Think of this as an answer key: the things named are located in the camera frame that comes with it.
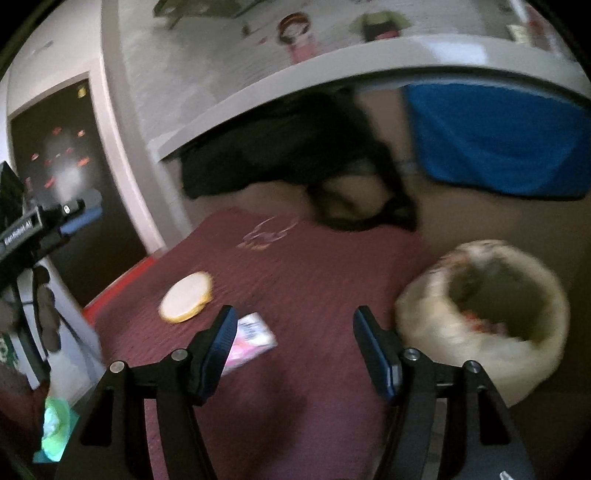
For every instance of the green plastic item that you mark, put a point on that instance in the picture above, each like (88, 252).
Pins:
(55, 429)

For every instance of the dark red mat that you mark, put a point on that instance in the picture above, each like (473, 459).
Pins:
(314, 286)

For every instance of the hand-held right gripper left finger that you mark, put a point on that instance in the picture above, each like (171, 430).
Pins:
(221, 341)

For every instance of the cartoon girl wall sticker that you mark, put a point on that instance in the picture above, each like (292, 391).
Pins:
(295, 37)

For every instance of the round yellow white lid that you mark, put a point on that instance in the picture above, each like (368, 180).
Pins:
(184, 297)

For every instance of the green cartoon wall sticker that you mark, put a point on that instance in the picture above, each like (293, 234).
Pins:
(381, 25)

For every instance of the white ledge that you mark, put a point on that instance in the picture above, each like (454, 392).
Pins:
(323, 74)

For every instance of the dark glass door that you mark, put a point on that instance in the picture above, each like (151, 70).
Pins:
(106, 184)

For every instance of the black cloth bag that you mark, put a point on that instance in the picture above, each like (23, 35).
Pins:
(277, 147)

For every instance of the blue cloth bag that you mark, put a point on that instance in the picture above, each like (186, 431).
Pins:
(485, 138)

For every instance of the white plastic bin bag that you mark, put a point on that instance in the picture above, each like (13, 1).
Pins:
(531, 369)

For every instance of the pink carton pack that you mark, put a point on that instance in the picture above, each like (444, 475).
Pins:
(251, 339)

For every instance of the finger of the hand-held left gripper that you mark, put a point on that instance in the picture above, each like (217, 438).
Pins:
(83, 219)

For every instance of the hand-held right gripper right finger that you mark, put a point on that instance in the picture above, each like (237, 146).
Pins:
(374, 350)

